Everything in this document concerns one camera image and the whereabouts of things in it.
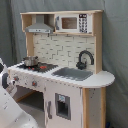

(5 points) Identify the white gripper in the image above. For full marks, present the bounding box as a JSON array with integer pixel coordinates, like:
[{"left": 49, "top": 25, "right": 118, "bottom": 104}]
[{"left": 1, "top": 71, "right": 18, "bottom": 98}]

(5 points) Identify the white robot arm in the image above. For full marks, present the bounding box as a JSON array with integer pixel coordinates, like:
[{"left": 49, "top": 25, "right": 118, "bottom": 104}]
[{"left": 0, "top": 58, "right": 39, "bottom": 128}]

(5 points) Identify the wooden toy kitchen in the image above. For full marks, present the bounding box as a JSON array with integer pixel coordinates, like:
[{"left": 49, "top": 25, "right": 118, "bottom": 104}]
[{"left": 9, "top": 10, "right": 115, "bottom": 128}]

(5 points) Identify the left red stove knob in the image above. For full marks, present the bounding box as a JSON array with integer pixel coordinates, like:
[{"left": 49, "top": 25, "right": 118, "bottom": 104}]
[{"left": 13, "top": 76, "right": 19, "bottom": 82}]

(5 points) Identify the red stove knob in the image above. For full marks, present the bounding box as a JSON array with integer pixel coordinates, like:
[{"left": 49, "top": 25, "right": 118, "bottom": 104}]
[
  {"left": 13, "top": 76, "right": 19, "bottom": 82},
  {"left": 32, "top": 81, "right": 37, "bottom": 87}
]

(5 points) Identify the right red stove knob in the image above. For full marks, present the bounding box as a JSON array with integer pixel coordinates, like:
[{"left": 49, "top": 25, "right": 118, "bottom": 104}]
[{"left": 32, "top": 81, "right": 37, "bottom": 87}]

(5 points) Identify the small metal pot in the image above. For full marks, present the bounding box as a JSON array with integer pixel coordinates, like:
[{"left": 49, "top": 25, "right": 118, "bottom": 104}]
[{"left": 23, "top": 56, "right": 38, "bottom": 66}]

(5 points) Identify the black stovetop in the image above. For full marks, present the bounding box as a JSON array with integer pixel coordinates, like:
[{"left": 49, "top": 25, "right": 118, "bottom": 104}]
[{"left": 20, "top": 62, "right": 56, "bottom": 72}]

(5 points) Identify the grey backdrop curtain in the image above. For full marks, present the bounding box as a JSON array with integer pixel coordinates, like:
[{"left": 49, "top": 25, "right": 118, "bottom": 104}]
[{"left": 0, "top": 0, "right": 128, "bottom": 128}]

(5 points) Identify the grey ice dispenser panel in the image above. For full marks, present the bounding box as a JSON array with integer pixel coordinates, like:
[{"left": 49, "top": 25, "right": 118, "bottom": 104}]
[{"left": 55, "top": 93, "right": 71, "bottom": 120}]

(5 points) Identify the silver range hood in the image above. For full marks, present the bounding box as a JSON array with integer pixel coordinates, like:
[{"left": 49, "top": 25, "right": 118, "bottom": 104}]
[{"left": 25, "top": 14, "right": 54, "bottom": 34}]

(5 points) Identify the grey sink basin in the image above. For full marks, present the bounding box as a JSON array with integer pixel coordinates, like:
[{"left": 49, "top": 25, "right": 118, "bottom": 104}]
[{"left": 52, "top": 67, "right": 92, "bottom": 81}]

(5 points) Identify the black faucet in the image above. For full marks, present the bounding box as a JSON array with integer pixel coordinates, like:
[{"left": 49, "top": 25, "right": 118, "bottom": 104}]
[{"left": 75, "top": 49, "right": 95, "bottom": 71}]

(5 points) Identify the toy microwave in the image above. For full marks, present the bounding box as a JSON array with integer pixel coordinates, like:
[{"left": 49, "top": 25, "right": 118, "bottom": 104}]
[{"left": 55, "top": 14, "right": 92, "bottom": 33}]

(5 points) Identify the grey cabinet door handle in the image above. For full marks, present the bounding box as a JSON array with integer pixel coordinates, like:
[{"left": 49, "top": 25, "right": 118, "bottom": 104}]
[{"left": 47, "top": 101, "right": 52, "bottom": 119}]

